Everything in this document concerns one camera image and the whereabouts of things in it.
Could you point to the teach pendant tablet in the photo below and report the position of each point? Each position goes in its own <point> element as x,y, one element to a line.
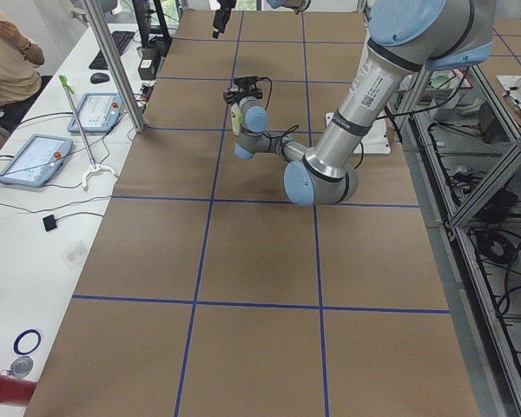
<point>99,112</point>
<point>37,161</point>

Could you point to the black computer mouse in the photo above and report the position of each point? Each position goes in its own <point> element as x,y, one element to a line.
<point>99,77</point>

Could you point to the seated person beige shirt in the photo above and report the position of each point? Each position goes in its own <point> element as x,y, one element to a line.
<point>20,82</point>

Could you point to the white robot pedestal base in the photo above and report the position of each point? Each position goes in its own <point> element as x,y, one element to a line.
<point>371,139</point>

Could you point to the far teach pendant tablet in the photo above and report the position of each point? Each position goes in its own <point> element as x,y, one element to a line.
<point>99,112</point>

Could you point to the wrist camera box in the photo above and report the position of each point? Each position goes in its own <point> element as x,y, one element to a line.
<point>247,84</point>

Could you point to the round metal lid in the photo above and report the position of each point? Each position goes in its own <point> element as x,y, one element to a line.
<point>21,367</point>

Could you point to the small black puck device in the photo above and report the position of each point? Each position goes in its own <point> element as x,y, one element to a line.
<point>49,223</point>

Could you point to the black computer monitor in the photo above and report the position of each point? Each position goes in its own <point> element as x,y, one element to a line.
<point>144,14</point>

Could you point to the red cylinder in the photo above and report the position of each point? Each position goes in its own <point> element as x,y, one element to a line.
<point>16,392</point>

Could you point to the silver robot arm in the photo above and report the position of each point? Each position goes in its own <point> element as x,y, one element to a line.
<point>298,6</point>
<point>403,38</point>

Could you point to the aluminium frame post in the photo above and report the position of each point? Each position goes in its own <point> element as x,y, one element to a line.
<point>107,46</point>

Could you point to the small black box device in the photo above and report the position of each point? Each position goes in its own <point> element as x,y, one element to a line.
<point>149,64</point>

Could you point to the metal grabber stick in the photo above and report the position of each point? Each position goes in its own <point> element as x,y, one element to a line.
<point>94,166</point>

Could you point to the near teach pendant tablet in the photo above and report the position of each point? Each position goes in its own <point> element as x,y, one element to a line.
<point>37,161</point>

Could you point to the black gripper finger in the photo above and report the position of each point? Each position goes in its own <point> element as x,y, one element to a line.
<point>221,17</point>

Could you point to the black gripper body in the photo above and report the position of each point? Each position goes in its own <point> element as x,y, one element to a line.
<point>220,18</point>
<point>234,102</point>

